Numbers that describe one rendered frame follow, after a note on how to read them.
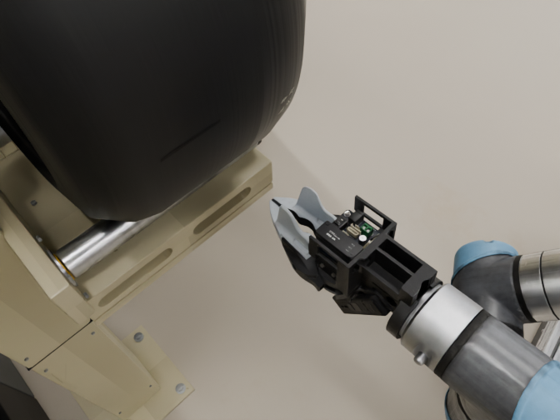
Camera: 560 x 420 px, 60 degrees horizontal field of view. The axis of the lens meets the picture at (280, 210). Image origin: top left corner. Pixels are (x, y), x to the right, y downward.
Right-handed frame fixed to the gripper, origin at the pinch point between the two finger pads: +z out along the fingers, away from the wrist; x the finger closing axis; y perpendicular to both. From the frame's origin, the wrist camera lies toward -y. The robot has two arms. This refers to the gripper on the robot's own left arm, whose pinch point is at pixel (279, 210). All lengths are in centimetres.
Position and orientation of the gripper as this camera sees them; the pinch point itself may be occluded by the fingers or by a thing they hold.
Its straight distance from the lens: 57.9
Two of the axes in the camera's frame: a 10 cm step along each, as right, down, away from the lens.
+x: -7.2, 5.9, -3.6
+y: -0.8, -5.9, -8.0
